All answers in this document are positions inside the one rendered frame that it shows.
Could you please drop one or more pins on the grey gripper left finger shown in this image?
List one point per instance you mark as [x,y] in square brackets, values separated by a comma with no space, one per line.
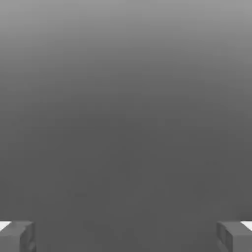
[13,238]

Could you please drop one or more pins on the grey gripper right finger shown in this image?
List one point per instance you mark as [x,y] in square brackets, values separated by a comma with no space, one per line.
[236,239]

